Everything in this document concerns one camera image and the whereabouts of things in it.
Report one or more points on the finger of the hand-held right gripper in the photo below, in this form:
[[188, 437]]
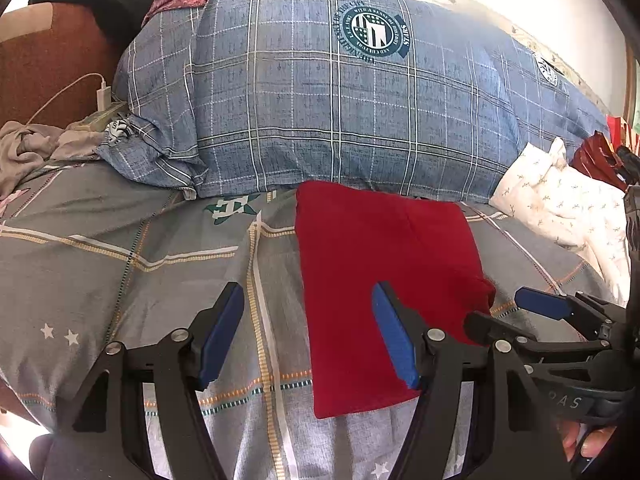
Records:
[[480, 325], [542, 302]]

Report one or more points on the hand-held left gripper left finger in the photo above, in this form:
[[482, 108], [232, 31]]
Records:
[[220, 340]]

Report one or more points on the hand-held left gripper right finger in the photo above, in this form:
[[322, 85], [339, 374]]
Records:
[[395, 340]]

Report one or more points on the red shirt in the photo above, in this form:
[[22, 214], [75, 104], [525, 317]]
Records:
[[380, 240]]

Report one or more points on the person's right hand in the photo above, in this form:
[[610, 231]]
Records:
[[595, 445]]

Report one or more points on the white floral pillow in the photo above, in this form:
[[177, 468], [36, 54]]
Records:
[[565, 200]]

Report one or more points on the grey patterned bed sheet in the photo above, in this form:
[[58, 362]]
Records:
[[125, 285]]

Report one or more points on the red bag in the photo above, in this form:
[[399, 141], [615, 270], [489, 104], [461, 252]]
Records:
[[597, 155]]

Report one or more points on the pale green power strip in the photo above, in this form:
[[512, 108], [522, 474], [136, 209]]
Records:
[[102, 116]]

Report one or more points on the grey crumpled cloth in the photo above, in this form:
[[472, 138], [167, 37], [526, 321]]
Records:
[[35, 150]]

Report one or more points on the white charger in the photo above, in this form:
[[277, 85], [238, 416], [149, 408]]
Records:
[[104, 95]]

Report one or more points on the black cloth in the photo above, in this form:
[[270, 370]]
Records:
[[110, 5]]

